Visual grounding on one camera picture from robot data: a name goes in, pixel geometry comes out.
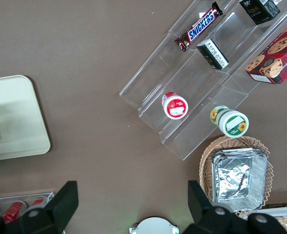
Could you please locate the white round device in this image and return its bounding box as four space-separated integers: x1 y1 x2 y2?
129 217 180 234

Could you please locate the black box gold lettering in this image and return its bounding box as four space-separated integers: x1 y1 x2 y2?
239 0 281 26

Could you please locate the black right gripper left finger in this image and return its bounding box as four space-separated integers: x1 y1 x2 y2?
0 180 79 234

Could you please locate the red tartan cookie box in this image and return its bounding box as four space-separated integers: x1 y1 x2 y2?
244 16 287 85

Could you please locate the round wicker basket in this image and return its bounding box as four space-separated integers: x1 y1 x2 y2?
199 135 274 220

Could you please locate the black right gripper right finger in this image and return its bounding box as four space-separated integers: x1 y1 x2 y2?
182 180 287 234

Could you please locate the green sunflower yogurt cup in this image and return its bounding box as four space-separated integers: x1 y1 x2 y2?
210 105 250 138

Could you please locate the cream plastic tray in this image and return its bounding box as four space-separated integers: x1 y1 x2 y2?
0 75 52 162

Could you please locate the red lid yogurt cup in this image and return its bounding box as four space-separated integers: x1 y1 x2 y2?
161 91 189 120

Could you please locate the clear acrylic can holder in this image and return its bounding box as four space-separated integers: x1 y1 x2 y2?
0 192 55 224

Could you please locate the Snickers chocolate bar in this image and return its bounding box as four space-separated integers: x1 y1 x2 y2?
174 1 224 53

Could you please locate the clear acrylic tiered shelf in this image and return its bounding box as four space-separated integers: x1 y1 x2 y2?
118 0 287 161

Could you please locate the red soda can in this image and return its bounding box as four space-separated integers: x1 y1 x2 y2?
27 196 49 211
1 200 28 224

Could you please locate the stack of foil trays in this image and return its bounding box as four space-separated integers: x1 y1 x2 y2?
210 147 268 212

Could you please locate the small black box white label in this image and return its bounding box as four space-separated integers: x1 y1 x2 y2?
196 38 230 71

